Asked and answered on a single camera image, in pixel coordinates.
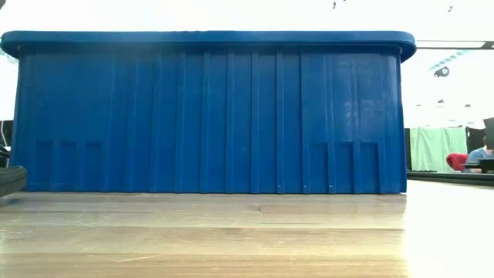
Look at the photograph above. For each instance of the black rubber slide sandal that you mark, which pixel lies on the black rubber slide sandal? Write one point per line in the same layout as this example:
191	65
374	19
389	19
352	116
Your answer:
11	181

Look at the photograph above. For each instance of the blue plastic bin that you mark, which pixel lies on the blue plastic bin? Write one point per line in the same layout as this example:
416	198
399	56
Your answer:
208	116

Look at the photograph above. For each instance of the green hanging cloth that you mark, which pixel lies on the green hanging cloth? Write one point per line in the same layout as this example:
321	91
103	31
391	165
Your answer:
436	148

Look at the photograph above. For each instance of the round ceiling fixture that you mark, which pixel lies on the round ceiling fixture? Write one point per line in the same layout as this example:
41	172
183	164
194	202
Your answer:
442	72

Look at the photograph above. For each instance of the red chair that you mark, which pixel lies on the red chair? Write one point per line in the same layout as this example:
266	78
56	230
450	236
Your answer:
457	161

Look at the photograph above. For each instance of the person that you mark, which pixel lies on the person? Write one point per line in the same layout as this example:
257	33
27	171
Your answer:
478	156

